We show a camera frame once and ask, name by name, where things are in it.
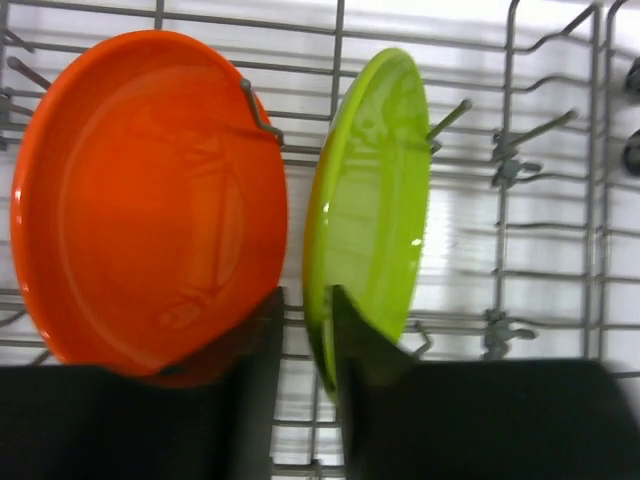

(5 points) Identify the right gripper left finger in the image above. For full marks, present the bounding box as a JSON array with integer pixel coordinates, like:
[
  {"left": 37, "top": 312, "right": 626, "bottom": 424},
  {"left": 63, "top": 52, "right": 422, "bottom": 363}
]
[{"left": 1, "top": 289, "right": 284, "bottom": 479}]

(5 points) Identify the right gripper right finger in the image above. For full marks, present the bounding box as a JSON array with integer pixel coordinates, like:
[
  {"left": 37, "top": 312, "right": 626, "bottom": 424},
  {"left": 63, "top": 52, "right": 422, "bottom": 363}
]
[{"left": 331, "top": 286, "right": 639, "bottom": 479}]

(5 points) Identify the grey wire dish rack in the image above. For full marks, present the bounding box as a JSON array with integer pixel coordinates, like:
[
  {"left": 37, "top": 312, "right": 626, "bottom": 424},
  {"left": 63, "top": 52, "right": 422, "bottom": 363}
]
[{"left": 1, "top": 1, "right": 639, "bottom": 479}]

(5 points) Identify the green plastic plate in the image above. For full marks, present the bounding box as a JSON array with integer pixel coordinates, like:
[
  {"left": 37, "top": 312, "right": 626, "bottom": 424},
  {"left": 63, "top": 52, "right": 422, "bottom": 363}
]
[{"left": 302, "top": 48, "right": 431, "bottom": 400}]

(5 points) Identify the orange patterned plate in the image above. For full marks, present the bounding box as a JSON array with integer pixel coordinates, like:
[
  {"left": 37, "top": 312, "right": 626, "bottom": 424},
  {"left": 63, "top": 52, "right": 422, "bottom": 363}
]
[{"left": 9, "top": 30, "right": 288, "bottom": 388}]

